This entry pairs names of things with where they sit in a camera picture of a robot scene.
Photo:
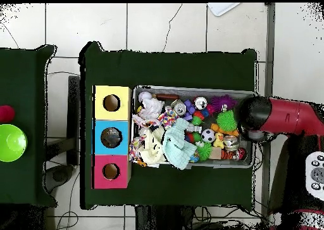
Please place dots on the white flat board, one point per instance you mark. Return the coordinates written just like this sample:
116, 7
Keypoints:
222, 8

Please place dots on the silver topped dark can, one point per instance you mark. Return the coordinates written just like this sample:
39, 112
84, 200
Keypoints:
200, 102

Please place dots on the black and white soccer ball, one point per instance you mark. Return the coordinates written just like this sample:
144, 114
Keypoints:
208, 135

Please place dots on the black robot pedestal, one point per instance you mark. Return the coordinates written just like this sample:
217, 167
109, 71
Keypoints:
164, 218

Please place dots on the purple spiky toy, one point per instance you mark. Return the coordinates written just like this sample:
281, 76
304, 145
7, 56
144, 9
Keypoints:
224, 103

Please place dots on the bright green plastic bowl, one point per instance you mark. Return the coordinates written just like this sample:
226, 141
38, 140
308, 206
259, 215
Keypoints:
12, 142

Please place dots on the green spiky toy with eyes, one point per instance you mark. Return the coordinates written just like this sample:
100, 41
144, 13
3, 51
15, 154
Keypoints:
204, 151

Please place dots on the silver topped pale can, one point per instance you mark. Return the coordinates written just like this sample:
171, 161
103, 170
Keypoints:
179, 107

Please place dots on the dark green tablecloth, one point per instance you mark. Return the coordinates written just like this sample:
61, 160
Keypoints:
22, 88
152, 67

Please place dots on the shallow clear mesh bin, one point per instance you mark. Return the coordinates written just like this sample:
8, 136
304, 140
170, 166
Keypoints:
187, 92

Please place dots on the red plastic cup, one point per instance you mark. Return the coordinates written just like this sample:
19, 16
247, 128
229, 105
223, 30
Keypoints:
6, 113

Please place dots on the dark grey rounded object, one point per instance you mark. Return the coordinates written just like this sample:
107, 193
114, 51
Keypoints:
59, 175

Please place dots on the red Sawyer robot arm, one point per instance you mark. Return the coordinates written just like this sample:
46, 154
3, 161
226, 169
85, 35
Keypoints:
286, 116

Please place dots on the crushed clear plastic bottle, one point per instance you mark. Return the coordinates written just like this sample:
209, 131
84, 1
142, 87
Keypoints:
107, 140
116, 135

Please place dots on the cream knitted cloth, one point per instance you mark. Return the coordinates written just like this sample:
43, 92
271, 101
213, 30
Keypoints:
152, 149

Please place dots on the black upright panel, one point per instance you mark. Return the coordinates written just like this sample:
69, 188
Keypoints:
73, 118

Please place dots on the mint green knitted cloth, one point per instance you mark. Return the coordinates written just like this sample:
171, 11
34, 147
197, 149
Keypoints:
177, 146

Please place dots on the wooden box with three holes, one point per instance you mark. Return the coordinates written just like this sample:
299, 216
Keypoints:
121, 108

